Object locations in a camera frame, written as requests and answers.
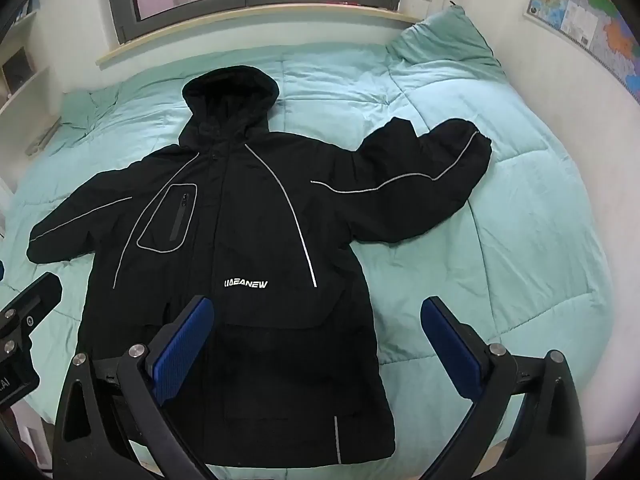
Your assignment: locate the green comforter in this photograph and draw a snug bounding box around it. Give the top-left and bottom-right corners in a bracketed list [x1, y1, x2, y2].
[0, 7, 613, 466]

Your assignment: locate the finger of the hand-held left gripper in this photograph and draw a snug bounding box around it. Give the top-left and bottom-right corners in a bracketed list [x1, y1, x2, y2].
[0, 272, 63, 367]

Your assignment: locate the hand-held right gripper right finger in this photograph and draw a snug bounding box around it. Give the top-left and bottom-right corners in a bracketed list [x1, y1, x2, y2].
[419, 296, 586, 480]

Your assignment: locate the white shelf unit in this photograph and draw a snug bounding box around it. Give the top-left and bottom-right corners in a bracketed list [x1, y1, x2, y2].
[0, 10, 66, 161]

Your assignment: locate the dark framed picture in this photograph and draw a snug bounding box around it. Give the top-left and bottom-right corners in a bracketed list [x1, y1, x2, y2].
[2, 47, 33, 86]

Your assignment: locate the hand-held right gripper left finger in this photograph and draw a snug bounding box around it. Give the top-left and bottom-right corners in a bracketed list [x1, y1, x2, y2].
[52, 295, 216, 480]

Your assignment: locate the wall map poster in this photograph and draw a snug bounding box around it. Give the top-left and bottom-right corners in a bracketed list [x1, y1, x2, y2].
[525, 0, 640, 101]

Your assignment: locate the black hooded jacket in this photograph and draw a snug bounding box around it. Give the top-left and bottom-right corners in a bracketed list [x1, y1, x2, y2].
[27, 65, 493, 467]

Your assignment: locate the green pillow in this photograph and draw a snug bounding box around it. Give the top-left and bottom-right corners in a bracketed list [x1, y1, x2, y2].
[387, 7, 503, 78]
[60, 87, 121, 131]

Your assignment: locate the beige windowsill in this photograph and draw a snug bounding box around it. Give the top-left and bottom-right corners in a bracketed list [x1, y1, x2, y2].
[96, 7, 423, 68]

